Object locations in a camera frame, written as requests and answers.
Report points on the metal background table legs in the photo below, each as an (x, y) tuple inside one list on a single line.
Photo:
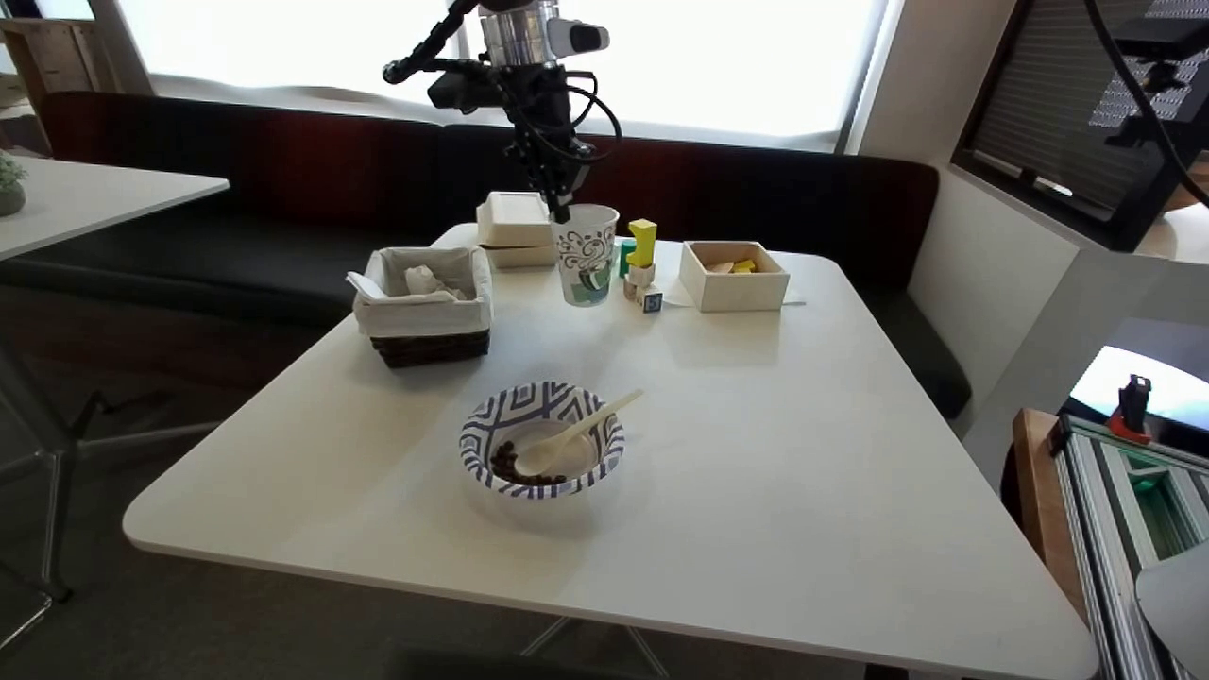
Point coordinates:
[(70, 479)]

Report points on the white printed paper cup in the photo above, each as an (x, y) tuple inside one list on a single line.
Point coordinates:
[(588, 257)]

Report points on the red and black clamp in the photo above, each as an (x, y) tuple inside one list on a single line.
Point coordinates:
[(1136, 406)]

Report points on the white napkins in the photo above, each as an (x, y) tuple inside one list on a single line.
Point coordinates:
[(422, 283)]

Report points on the dark basket with white liner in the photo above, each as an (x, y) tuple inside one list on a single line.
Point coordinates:
[(427, 324)]

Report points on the dark upholstered bench sofa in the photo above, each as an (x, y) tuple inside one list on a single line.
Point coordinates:
[(288, 174)]

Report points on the silver Franka robot arm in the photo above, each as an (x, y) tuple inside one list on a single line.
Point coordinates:
[(517, 33)]

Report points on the white background table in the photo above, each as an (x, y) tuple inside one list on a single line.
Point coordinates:
[(88, 194)]

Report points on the wooden cabinet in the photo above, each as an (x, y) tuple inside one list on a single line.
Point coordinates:
[(62, 57)]

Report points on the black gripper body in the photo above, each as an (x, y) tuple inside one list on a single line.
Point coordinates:
[(539, 120)]

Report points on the small pale wooden cube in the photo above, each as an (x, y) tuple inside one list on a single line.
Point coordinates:
[(641, 283)]

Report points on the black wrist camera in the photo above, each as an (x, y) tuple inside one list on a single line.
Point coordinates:
[(459, 87)]

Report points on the flat wooden block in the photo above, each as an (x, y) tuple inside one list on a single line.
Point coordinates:
[(720, 266)]

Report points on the metal table base legs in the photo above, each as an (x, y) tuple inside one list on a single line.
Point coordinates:
[(590, 643)]

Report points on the white foam clamshell container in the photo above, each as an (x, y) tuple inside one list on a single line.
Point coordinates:
[(516, 227)]

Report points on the green cylinder block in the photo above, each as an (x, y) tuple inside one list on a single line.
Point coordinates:
[(624, 257)]

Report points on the small greyish green object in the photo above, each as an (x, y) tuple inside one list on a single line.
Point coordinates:
[(10, 182)]

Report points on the white open box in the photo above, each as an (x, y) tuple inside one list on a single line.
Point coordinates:
[(734, 294)]

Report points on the pale wooden spoon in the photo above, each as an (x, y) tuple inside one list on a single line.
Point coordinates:
[(567, 441)]

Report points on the black monitor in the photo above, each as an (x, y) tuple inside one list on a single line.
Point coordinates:
[(1072, 126)]

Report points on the flat yellow block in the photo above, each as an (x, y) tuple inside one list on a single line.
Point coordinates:
[(747, 266)]

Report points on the small dice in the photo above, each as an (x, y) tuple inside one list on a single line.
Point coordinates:
[(652, 305)]

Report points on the aluminium frame cart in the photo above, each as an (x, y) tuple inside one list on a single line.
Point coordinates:
[(1136, 552)]

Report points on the black patterned bowl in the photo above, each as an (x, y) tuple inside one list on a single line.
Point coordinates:
[(496, 421)]

